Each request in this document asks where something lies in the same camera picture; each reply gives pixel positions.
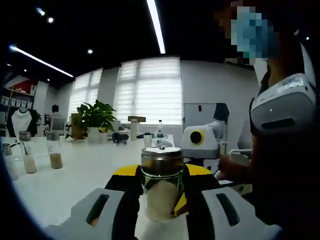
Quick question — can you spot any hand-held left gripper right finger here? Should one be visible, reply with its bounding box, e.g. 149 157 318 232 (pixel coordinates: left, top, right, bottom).
171 164 284 240

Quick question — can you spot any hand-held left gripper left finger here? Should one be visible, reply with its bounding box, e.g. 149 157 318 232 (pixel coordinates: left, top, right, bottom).
44 163 145 240

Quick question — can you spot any seasoning bottle brown powder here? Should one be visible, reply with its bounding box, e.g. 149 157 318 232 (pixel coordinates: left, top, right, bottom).
44 129 64 170

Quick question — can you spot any tall seasoning bottle white powder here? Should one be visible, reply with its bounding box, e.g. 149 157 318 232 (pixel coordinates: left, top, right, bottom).
18 130 39 175

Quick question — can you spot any green label water bottle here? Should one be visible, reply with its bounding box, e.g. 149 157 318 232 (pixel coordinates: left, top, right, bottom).
156 119 165 140

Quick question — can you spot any white thermos bottle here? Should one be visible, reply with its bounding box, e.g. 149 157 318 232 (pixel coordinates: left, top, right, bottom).
131 121 140 142

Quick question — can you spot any person's right hand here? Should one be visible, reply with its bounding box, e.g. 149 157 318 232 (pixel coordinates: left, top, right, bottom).
217 153 254 182

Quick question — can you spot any white cabinet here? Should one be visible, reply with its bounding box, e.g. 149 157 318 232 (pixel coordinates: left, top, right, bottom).
183 102 219 126

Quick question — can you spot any dark chair back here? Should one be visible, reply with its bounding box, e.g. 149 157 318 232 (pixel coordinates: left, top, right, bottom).
214 102 230 123

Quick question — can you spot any white handheld device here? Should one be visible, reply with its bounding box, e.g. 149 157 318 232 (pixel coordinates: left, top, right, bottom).
152 137 175 147

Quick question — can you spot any printed paper cup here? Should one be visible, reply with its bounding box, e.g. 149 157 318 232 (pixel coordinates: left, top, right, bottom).
143 134 154 149

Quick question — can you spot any flat cardboard box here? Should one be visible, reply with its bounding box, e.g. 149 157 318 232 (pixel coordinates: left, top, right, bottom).
127 115 147 123

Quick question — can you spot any grey desk figurine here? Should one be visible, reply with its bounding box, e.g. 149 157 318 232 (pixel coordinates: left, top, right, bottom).
111 131 130 146

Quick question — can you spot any window with white blinds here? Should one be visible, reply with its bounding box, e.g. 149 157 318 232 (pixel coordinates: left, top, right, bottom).
68 68 104 119
114 58 182 126

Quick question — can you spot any white worn neck device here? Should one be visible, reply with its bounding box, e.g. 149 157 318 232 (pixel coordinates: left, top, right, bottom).
249 73 317 136

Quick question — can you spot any brown paper bag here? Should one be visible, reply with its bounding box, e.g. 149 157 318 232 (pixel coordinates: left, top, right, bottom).
70 113 85 140

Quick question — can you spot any green potted plant white pot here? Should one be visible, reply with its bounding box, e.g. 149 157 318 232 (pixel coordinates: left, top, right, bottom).
75 99 119 145

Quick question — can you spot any white mesh chair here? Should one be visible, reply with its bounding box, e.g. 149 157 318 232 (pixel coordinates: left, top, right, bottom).
50 117 67 137

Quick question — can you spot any black and white shirt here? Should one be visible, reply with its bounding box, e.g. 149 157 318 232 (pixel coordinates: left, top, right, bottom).
5 107 39 138

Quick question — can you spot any long ceiling strip light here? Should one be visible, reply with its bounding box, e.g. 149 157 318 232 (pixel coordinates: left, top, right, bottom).
145 0 167 55

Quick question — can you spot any shelf of white storage boxes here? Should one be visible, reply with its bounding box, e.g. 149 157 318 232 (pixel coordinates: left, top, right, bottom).
0 84 36 111

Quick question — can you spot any group of ceiling spotlights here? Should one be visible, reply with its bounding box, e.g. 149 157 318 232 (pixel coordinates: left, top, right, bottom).
7 7 95 83

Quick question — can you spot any curved ceiling strip light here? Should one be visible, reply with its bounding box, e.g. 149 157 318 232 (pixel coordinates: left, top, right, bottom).
9 45 75 79

